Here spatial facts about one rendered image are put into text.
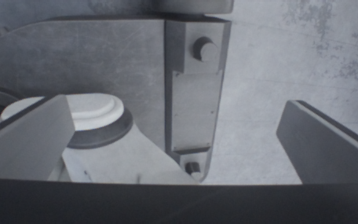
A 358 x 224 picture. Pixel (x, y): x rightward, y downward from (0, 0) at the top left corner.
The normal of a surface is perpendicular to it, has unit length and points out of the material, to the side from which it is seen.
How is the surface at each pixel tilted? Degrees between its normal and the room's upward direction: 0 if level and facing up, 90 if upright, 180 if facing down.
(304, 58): 0
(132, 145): 90
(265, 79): 0
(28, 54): 0
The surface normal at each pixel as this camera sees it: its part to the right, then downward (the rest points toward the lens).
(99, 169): 0.03, -0.86
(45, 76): 0.21, 0.51
